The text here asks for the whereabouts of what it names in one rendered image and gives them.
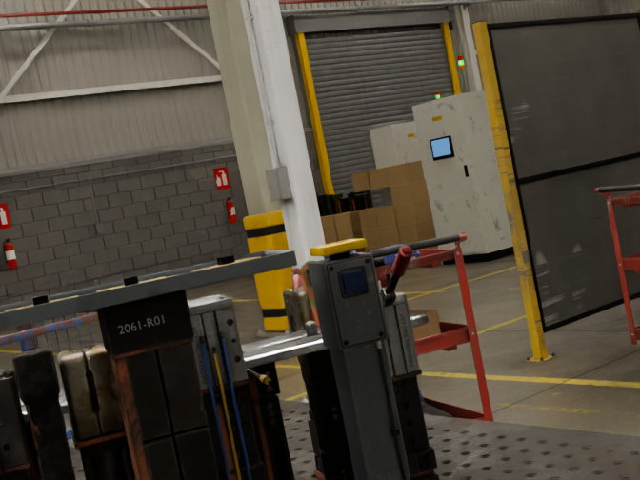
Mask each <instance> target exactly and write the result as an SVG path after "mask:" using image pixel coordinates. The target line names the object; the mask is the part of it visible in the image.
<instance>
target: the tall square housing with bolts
mask: <svg viewBox="0 0 640 480"><path fill-rule="evenodd" d="M188 305H189V310H190V319H191V323H192V328H193V333H194V336H193V342H192V347H193V352H194V357H195V362H196V367H197V371H198V376H199V381H200V386H201V391H202V395H203V400H204V408H205V410H206V414H207V418H208V424H207V426H208V427H209V428H210V437H211V442H212V446H213V451H214V456H215V461H216V466H217V470H218V475H219V480H268V477H267V473H266V468H265V464H264V463H263V462H262V461H261V460H260V456H259V451H258V447H257V442H256V437H255V432H254V427H253V423H252V418H251V413H250V404H249V399H248V395H247V390H246V384H249V383H250V379H249V378H248V375H247V370H246V365H245V360H244V355H243V351H242V346H241V341H240V336H239V331H238V327H237V322H236V317H235V312H234V307H233V301H232V298H231V297H228V296H224V295H219V294H215V295H212V296H207V297H203V298H198V299H193V300H189V301H188Z"/></svg>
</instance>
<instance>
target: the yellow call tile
mask: <svg viewBox="0 0 640 480"><path fill-rule="evenodd" d="M366 247H367V241H366V239H347V240H342V241H338V242H333V243H328V244H325V245H320V246H315V247H311V248H310V256H329V257H330V260H336V259H342V258H346V257H349V256H350V254H349V251H352V250H360V249H364V248H366Z"/></svg>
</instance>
